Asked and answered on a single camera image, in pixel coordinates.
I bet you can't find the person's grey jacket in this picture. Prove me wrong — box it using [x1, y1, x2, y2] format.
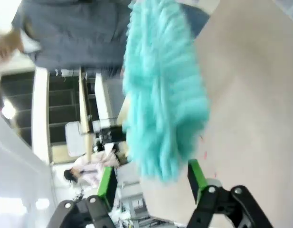
[11, 0, 211, 72]

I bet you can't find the background person in white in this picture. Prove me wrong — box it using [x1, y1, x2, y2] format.
[64, 152, 121, 189]

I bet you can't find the person's right hand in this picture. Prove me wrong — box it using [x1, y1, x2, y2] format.
[0, 28, 26, 67]

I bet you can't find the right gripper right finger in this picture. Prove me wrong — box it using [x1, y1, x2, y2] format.
[187, 159, 274, 228]

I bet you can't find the teal chenille duster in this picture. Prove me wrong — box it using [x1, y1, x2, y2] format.
[122, 0, 210, 183]

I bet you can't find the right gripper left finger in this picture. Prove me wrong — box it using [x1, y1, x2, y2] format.
[51, 167, 118, 228]

